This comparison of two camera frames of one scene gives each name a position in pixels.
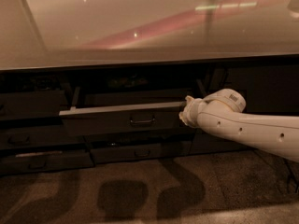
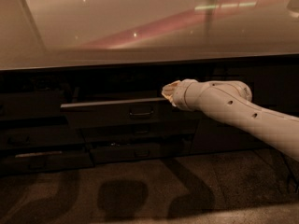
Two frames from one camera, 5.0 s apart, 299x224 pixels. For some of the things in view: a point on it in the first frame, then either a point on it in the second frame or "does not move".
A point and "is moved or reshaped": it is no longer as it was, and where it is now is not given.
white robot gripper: [193, 110] → [178, 94]
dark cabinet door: [266, 88] does not move
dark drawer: [148, 119] is moved or reshaped
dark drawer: [46, 104] does not move
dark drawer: [47, 161] does not move
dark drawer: [140, 152] does not move
